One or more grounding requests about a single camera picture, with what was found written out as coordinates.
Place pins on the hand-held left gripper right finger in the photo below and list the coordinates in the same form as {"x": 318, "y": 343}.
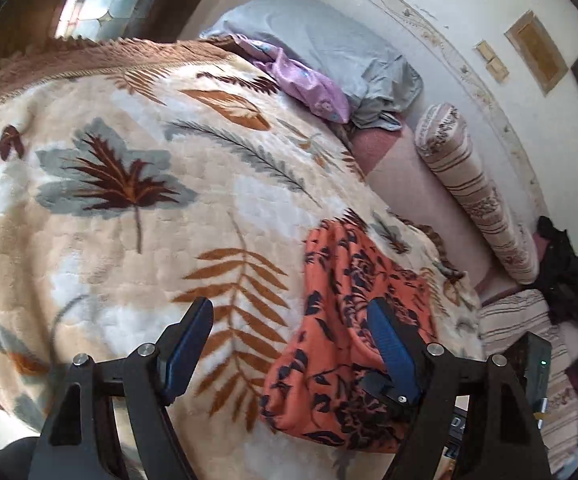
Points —
{"x": 394, "y": 345}

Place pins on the purple floral cloth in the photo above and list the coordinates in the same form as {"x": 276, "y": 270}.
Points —
{"x": 304, "y": 82}

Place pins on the wall switch plate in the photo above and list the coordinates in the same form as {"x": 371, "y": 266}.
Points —
{"x": 491, "y": 60}

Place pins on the leaf print fleece blanket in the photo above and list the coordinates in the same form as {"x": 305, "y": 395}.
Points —
{"x": 119, "y": 240}

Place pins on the black cloth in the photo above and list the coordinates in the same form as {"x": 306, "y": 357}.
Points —
{"x": 569, "y": 270}

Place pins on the striped bolster pillow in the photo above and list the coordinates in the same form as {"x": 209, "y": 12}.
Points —
{"x": 474, "y": 185}

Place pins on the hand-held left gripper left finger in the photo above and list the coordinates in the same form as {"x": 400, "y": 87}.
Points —
{"x": 186, "y": 350}

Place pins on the orange floral garment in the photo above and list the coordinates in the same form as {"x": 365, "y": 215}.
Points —
{"x": 329, "y": 300}

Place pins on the wooden picture frame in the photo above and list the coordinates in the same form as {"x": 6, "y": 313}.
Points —
{"x": 536, "y": 52}

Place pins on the striped flat pillow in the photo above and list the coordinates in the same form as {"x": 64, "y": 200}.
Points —
{"x": 514, "y": 320}

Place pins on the grey pillow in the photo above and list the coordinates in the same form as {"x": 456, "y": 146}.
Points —
{"x": 329, "y": 35}

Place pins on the pink pillow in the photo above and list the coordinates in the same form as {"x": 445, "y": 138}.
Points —
{"x": 419, "y": 200}

